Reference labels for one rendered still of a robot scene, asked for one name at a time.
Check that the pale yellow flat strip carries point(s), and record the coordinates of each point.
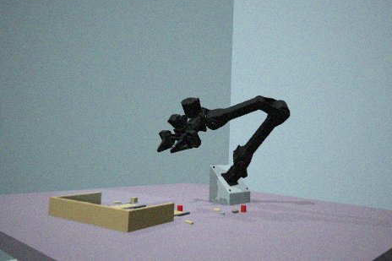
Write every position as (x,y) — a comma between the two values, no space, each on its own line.
(177,212)

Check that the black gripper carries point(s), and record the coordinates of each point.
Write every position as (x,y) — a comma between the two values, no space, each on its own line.
(185,140)

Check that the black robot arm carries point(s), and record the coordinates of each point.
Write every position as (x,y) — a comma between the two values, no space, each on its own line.
(277,111)

